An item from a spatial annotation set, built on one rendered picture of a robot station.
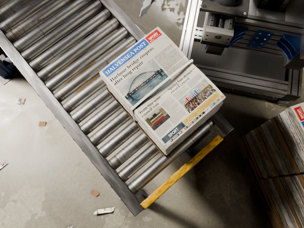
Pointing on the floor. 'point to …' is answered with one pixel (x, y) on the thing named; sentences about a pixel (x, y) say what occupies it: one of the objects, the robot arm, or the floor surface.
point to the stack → (278, 165)
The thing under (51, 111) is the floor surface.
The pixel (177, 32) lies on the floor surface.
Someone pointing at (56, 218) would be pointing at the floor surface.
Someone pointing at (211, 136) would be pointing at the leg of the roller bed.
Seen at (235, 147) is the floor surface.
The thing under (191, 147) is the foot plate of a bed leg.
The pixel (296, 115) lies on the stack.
